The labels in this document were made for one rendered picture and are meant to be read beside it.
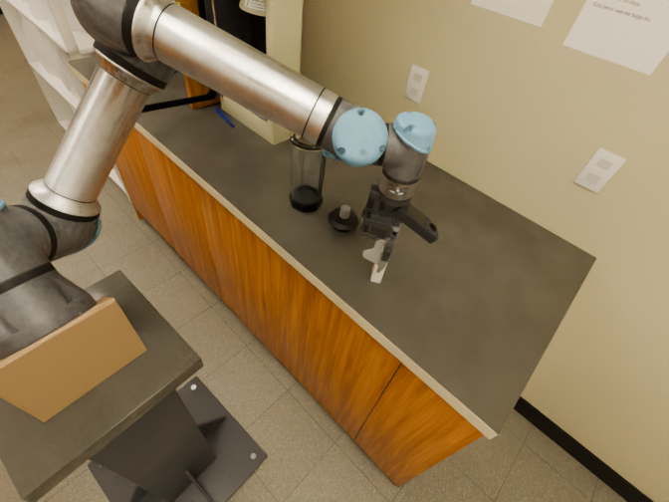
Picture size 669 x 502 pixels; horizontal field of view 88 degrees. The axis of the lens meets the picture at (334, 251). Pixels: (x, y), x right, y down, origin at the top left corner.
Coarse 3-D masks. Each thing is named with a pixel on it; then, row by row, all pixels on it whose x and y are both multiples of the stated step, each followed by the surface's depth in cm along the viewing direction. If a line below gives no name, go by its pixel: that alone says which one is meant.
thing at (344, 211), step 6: (336, 210) 101; (342, 210) 97; (348, 210) 97; (330, 216) 100; (336, 216) 99; (342, 216) 99; (348, 216) 99; (354, 216) 100; (330, 222) 99; (336, 222) 98; (342, 222) 98; (348, 222) 98; (354, 222) 99; (336, 228) 99; (342, 228) 98; (348, 228) 98
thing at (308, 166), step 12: (300, 144) 87; (312, 144) 88; (300, 156) 91; (312, 156) 90; (324, 156) 93; (300, 168) 94; (312, 168) 93; (300, 180) 96; (312, 180) 96; (300, 192) 99; (312, 192) 99
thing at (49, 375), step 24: (96, 312) 56; (120, 312) 60; (48, 336) 52; (72, 336) 55; (96, 336) 59; (120, 336) 63; (24, 360) 51; (48, 360) 54; (72, 360) 58; (96, 360) 62; (120, 360) 67; (0, 384) 50; (24, 384) 53; (48, 384) 57; (72, 384) 61; (96, 384) 65; (24, 408) 56; (48, 408) 60
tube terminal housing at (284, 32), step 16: (272, 0) 93; (288, 0) 97; (272, 16) 96; (288, 16) 99; (272, 32) 99; (288, 32) 103; (272, 48) 102; (288, 48) 106; (288, 64) 109; (224, 96) 132; (240, 112) 130; (256, 128) 128; (272, 128) 121
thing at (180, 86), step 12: (180, 0) 106; (192, 0) 108; (192, 12) 110; (168, 84) 119; (180, 84) 122; (192, 84) 124; (156, 96) 120; (168, 96) 122; (180, 96) 124; (192, 96) 127
